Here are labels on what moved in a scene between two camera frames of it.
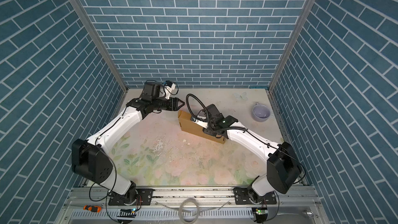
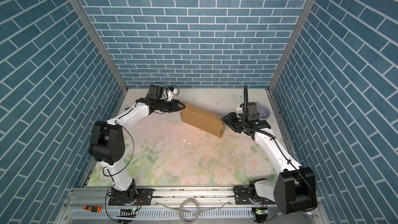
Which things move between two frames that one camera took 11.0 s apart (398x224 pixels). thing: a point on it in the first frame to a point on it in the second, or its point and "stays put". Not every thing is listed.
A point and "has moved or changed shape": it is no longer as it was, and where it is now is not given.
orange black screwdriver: (92, 208) stays put
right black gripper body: (210, 128) to (237, 123)
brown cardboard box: (188, 125) has moved or changed shape
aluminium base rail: (194, 206) stays put
